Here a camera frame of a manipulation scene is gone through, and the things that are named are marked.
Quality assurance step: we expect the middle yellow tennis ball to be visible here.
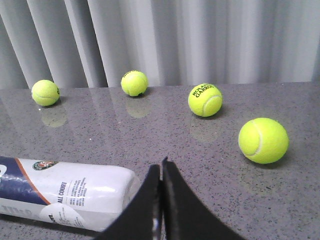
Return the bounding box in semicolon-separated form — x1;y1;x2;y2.
120;70;149;97

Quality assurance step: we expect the Roland Garros yellow tennis ball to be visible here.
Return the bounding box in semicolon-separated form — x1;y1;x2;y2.
188;83;223;117

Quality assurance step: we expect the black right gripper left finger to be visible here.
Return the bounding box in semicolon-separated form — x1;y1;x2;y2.
96;164;160;240

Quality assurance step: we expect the near right yellow tennis ball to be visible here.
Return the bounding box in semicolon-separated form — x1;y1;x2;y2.
238;117;290;164

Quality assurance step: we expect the grey pleated curtain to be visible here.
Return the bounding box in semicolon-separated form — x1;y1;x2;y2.
0;0;320;90

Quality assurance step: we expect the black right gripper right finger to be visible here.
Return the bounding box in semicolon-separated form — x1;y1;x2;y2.
162;157;243;240

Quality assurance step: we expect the clear Wilson tennis ball can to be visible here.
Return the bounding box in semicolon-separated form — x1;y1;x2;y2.
0;157;141;232

